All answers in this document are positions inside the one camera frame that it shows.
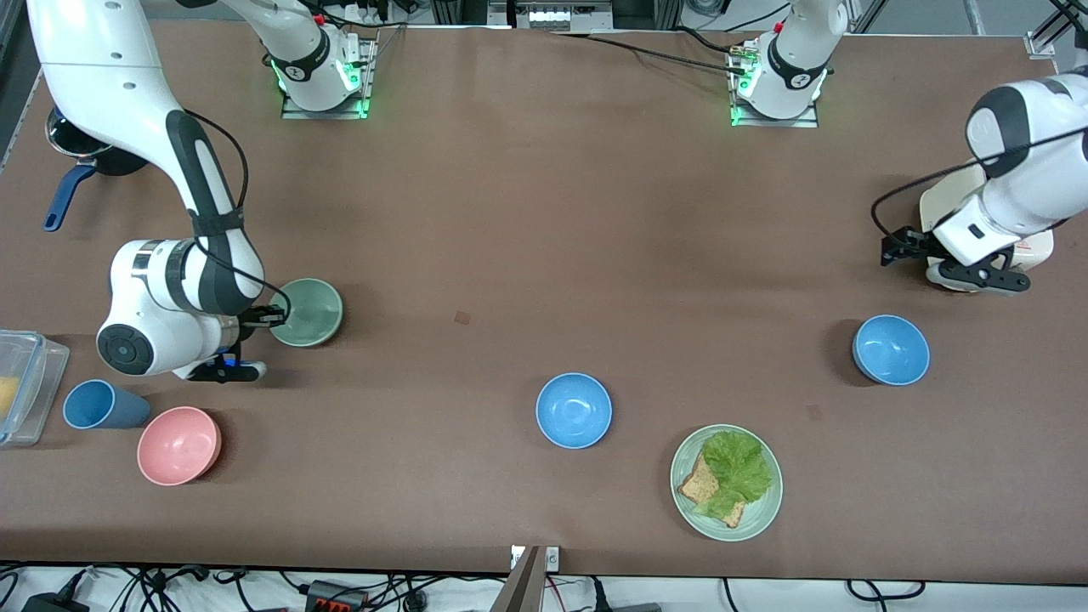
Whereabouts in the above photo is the green bowl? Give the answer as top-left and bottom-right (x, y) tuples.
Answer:
(270, 278), (344, 349)

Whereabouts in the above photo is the blue bowl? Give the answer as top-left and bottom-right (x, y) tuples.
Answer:
(535, 372), (613, 450)
(852, 314), (931, 387)

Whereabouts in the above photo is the pink bowl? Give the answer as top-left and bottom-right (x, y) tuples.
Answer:
(137, 406), (224, 487)

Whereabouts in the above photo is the white countertop appliance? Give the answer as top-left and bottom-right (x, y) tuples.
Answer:
(920, 161), (1055, 294)

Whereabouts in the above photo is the blue cup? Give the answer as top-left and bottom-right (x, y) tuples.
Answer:
(63, 379), (152, 430)

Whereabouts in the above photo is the clear plastic container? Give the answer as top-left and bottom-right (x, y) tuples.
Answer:
(0, 330), (71, 448)

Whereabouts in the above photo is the glass pot lid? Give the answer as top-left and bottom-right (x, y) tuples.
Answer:
(46, 109), (113, 159)

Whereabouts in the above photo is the green lettuce leaf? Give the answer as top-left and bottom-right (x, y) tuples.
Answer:
(693, 430), (774, 521)

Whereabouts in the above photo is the black orange power strip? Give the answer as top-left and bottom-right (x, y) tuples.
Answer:
(306, 581), (368, 612)

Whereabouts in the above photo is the green plate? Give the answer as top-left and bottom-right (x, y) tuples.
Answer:
(670, 423), (784, 542)

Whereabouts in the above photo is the brown bread slice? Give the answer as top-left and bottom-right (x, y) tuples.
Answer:
(677, 455), (747, 530)

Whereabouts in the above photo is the grey control box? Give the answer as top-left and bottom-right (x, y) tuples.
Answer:
(489, 0), (613, 31)

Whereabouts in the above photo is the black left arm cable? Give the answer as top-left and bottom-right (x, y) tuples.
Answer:
(871, 126), (1088, 243)

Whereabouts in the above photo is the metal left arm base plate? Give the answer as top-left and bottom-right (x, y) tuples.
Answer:
(729, 38), (821, 128)

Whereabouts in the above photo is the black pot with blue handle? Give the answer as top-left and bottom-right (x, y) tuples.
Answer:
(44, 106), (152, 232)

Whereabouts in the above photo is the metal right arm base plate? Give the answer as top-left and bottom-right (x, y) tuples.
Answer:
(280, 38), (377, 120)

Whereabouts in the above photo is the short black table cable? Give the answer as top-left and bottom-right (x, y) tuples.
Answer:
(671, 27), (736, 56)

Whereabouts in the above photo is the long black table cable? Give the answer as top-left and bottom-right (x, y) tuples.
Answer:
(552, 32), (749, 76)

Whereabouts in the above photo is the looped black floor cable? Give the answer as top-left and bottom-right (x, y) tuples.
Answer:
(846, 580), (927, 601)

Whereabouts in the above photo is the grey camera pole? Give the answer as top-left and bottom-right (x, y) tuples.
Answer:
(489, 546), (545, 612)

